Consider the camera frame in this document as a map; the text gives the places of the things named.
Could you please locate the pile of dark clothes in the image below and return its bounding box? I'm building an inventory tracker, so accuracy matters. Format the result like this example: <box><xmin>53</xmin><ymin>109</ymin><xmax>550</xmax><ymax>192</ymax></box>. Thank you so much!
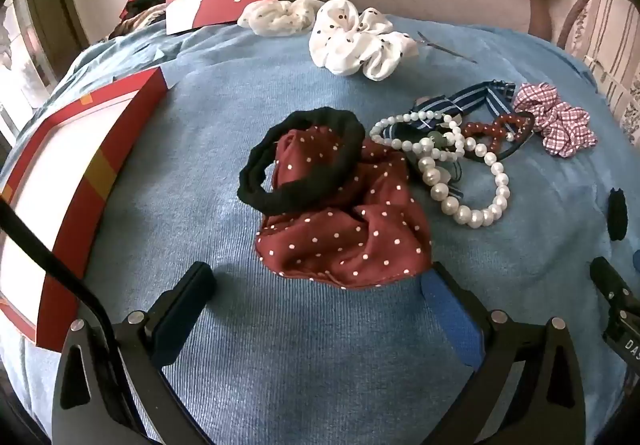
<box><xmin>107</xmin><ymin>0</ymin><xmax>169</xmax><ymax>41</ymax></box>

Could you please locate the small-bead pearl necklace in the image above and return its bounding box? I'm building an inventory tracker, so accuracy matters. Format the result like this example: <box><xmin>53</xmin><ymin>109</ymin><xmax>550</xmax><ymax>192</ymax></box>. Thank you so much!
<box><xmin>369</xmin><ymin>109</ymin><xmax>468</xmax><ymax>162</ymax></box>

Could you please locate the white black-dotted scrunchie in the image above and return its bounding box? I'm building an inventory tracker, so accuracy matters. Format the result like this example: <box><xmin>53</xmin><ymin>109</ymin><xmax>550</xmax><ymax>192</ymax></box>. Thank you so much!
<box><xmin>308</xmin><ymin>0</ymin><xmax>418</xmax><ymax>82</ymax></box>

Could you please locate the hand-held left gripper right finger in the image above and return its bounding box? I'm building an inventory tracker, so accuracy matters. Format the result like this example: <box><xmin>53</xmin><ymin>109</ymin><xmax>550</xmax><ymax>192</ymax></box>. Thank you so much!
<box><xmin>420</xmin><ymin>261</ymin><xmax>588</xmax><ymax>445</ymax></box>

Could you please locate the plain white scrunchie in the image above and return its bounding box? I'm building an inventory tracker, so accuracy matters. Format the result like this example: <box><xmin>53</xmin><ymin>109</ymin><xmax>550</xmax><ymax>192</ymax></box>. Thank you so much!
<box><xmin>236</xmin><ymin>0</ymin><xmax>326</xmax><ymax>36</ymax></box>

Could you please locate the silver metal hair clip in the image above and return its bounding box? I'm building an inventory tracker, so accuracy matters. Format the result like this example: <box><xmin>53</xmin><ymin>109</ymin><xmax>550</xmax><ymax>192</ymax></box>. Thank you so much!
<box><xmin>417</xmin><ymin>31</ymin><xmax>478</xmax><ymax>64</ymax></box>

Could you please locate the thick black hair band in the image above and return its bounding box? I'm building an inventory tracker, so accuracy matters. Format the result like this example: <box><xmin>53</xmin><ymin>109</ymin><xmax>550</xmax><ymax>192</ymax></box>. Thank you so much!
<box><xmin>236</xmin><ymin>108</ymin><xmax>367</xmax><ymax>216</ymax></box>

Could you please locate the large-bead pearl bracelet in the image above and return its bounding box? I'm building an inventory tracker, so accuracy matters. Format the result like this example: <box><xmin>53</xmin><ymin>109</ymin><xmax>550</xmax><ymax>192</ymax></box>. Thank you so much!
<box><xmin>419</xmin><ymin>124</ymin><xmax>511</xmax><ymax>227</ymax></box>

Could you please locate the black claw hair clip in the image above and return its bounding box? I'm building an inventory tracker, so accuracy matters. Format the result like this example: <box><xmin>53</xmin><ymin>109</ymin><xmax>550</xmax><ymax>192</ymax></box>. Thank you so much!
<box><xmin>606</xmin><ymin>187</ymin><xmax>629</xmax><ymax>241</ymax></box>

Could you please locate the blue striped ribbon bow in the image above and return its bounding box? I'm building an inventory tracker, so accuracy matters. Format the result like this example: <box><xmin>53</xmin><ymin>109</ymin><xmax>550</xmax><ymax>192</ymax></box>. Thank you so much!
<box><xmin>390</xmin><ymin>81</ymin><xmax>517</xmax><ymax>198</ymax></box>

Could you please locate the pink plaid scrunchie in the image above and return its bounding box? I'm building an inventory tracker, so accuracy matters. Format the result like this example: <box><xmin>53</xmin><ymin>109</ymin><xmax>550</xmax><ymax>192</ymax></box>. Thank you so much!
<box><xmin>513</xmin><ymin>82</ymin><xmax>599</xmax><ymax>158</ymax></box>

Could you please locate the striped pink bedding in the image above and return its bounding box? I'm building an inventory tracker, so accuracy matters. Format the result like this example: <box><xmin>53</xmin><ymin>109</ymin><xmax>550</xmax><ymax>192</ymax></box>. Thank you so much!
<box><xmin>545</xmin><ymin>0</ymin><xmax>640</xmax><ymax>148</ymax></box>

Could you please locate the thin black hair tie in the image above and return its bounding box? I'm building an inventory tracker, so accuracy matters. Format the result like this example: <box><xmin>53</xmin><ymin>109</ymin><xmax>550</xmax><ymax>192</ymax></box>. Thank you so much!
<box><xmin>494</xmin><ymin>111</ymin><xmax>537</xmax><ymax>162</ymax></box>

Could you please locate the red bead bracelet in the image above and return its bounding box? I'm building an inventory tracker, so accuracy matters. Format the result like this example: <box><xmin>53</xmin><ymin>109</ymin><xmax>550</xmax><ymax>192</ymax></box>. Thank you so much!
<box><xmin>460</xmin><ymin>114</ymin><xmax>517</xmax><ymax>157</ymax></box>

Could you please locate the glass door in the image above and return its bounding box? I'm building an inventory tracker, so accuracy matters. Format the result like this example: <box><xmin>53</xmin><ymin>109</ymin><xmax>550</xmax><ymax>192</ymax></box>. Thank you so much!
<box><xmin>0</xmin><ymin>0</ymin><xmax>81</xmax><ymax>136</ymax></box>

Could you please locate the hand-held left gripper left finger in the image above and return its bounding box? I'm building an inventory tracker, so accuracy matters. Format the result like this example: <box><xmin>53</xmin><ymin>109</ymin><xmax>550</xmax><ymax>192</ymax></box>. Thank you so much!
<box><xmin>52</xmin><ymin>261</ymin><xmax>217</xmax><ymax>445</ymax></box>

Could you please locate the dark red dotted scrunchie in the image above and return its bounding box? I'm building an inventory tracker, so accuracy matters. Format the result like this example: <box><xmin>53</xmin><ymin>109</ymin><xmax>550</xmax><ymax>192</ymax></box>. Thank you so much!
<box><xmin>255</xmin><ymin>126</ymin><xmax>433</xmax><ymax>288</ymax></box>

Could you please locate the red gift box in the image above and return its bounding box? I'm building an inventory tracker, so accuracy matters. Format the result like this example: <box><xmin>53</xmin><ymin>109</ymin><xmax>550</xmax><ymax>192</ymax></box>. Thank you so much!
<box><xmin>0</xmin><ymin>66</ymin><xmax>170</xmax><ymax>352</ymax></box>

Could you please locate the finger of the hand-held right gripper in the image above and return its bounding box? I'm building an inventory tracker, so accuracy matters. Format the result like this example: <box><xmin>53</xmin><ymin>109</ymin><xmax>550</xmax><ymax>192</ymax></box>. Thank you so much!
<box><xmin>589</xmin><ymin>255</ymin><xmax>640</xmax><ymax>326</ymax></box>

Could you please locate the black cable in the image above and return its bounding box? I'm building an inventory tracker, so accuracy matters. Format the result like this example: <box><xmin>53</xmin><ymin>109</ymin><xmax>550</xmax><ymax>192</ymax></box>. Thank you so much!
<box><xmin>0</xmin><ymin>201</ymin><xmax>132</xmax><ymax>386</ymax></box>

